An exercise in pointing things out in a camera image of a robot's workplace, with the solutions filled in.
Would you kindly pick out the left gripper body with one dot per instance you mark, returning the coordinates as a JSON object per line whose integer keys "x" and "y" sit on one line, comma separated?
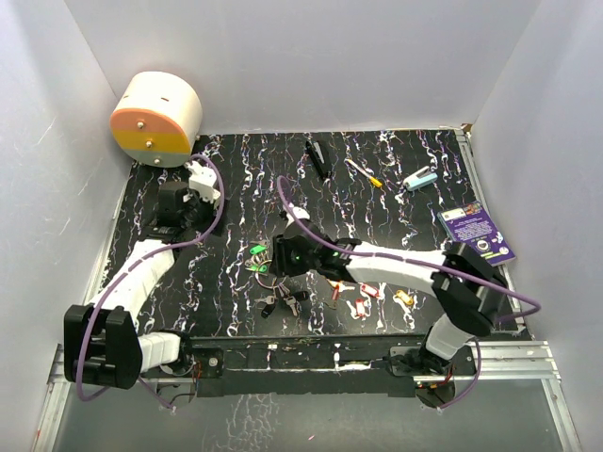
{"x": 201, "y": 215}

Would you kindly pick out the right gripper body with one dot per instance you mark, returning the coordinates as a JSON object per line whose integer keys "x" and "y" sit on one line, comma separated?
{"x": 290, "y": 261}

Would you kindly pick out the silver key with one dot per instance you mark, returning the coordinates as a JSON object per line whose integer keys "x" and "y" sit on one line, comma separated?
{"x": 292, "y": 304}
{"x": 267, "y": 300}

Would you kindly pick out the large metal keyring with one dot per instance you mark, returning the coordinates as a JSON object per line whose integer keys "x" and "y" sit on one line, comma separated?
{"x": 268, "y": 281}

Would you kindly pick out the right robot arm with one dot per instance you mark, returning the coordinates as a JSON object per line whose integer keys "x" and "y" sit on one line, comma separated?
{"x": 469, "y": 290}

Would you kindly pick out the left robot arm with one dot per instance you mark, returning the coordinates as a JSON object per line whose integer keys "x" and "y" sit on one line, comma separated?
{"x": 127, "y": 301}

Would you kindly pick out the yellow tag with key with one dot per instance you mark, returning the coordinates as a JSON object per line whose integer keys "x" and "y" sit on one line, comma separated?
{"x": 341, "y": 286}

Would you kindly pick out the red tag lower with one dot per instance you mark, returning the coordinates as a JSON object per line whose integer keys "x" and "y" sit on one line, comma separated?
{"x": 357, "y": 309}

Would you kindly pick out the red tag right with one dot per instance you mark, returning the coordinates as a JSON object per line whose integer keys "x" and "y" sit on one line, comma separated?
{"x": 370, "y": 291}

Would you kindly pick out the black stapler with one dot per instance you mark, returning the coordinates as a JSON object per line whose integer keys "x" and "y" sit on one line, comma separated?
{"x": 320, "y": 159}

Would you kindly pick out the round drawer box pink yellow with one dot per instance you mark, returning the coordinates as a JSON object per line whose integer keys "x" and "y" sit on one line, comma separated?
{"x": 157, "y": 120}

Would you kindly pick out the white pen yellow cap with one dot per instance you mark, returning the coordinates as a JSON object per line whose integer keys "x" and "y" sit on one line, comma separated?
{"x": 374, "y": 181}

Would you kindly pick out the yellow tag far right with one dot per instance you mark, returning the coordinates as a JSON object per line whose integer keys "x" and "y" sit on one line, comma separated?
{"x": 403, "y": 297}

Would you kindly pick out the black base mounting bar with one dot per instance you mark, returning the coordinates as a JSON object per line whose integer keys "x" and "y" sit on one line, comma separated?
{"x": 316, "y": 365}

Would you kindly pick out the purple booklet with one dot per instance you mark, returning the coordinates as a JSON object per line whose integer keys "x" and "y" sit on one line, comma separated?
{"x": 472, "y": 225}

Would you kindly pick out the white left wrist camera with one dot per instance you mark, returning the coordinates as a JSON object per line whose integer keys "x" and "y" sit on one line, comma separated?
{"x": 203, "y": 179}

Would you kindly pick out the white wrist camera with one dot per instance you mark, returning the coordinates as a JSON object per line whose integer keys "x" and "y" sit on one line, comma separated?
{"x": 292, "y": 213}
{"x": 203, "y": 179}

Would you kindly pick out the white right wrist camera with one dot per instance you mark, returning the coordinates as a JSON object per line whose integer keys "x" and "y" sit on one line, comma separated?
{"x": 292, "y": 213}

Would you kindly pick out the aluminium rail frame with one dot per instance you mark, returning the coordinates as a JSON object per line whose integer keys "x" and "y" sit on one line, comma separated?
{"x": 513, "y": 403}

